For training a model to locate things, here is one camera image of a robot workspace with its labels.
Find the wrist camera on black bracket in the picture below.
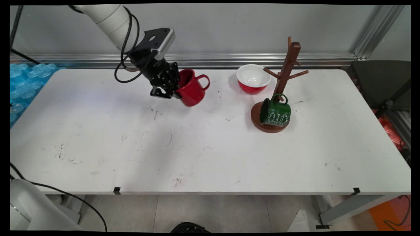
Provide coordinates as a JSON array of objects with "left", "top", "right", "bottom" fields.
[{"left": 142, "top": 27, "right": 175, "bottom": 61}]

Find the thin black floor cable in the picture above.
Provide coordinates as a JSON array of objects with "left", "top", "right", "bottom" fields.
[{"left": 383, "top": 195, "right": 411, "bottom": 227}]

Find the aluminium side beam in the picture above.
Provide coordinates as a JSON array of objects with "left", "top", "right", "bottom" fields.
[{"left": 386, "top": 110, "right": 411, "bottom": 148}]

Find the black cable along wall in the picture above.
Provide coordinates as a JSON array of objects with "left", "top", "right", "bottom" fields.
[{"left": 10, "top": 49, "right": 40, "bottom": 65}]

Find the red ceramic mug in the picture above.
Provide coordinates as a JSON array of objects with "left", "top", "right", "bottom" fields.
[{"left": 177, "top": 68, "right": 210, "bottom": 107}]

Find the red orange bag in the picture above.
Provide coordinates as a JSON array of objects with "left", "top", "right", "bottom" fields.
[{"left": 372, "top": 110, "right": 406, "bottom": 151}]

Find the aluminium wall rail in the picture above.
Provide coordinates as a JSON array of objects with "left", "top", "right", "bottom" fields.
[{"left": 10, "top": 52, "right": 357, "bottom": 69}]

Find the aluminium corner post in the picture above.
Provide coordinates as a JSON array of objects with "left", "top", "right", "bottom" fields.
[{"left": 353, "top": 5, "right": 406, "bottom": 61}]

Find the red bowl white inside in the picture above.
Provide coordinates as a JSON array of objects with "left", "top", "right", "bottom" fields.
[{"left": 236, "top": 64, "right": 272, "bottom": 95}]

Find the blue plastic wrap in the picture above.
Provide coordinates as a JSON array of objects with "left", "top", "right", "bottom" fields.
[{"left": 10, "top": 63, "right": 59, "bottom": 128}]

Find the brown wooden mug tree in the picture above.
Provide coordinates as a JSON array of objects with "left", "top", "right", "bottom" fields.
[{"left": 251, "top": 36, "right": 309, "bottom": 134}]

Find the dark grey board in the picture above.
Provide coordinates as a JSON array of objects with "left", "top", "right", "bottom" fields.
[{"left": 348, "top": 60, "right": 411, "bottom": 118}]

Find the grey table leg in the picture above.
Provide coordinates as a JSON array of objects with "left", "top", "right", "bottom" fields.
[
  {"left": 316, "top": 195, "right": 399, "bottom": 229},
  {"left": 54, "top": 195, "right": 86, "bottom": 225}
]

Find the black object on floor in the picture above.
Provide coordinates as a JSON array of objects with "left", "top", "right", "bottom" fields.
[{"left": 171, "top": 222, "right": 212, "bottom": 233}]

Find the orange floor mat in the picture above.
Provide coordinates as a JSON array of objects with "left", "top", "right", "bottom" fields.
[{"left": 369, "top": 195, "right": 411, "bottom": 231}]

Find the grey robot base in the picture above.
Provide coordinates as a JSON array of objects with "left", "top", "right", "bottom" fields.
[{"left": 10, "top": 179, "right": 82, "bottom": 231}]

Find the green enamel mug white print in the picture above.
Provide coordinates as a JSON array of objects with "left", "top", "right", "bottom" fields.
[{"left": 259, "top": 93, "right": 292, "bottom": 127}]

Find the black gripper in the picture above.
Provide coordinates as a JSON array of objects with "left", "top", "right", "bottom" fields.
[{"left": 128, "top": 46, "right": 181, "bottom": 99}]

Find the black hanging cable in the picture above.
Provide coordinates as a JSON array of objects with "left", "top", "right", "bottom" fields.
[
  {"left": 10, "top": 162, "right": 108, "bottom": 232},
  {"left": 10, "top": 5, "right": 24, "bottom": 49}
]

